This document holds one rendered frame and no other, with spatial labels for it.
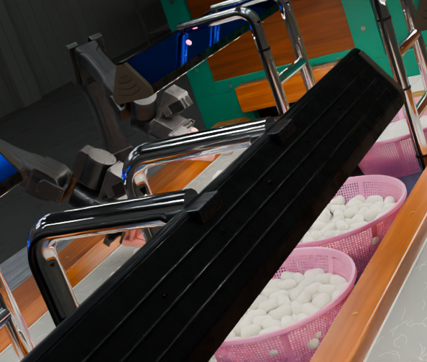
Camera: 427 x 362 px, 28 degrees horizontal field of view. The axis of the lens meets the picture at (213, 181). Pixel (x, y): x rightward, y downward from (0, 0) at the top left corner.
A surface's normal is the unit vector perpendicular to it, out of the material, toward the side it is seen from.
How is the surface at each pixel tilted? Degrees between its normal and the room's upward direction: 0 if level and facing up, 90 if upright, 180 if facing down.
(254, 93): 90
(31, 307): 45
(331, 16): 90
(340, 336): 0
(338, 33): 90
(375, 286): 0
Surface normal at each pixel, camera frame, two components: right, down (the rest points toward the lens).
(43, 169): 0.37, -0.82
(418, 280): -0.33, -0.90
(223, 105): -0.44, 0.40
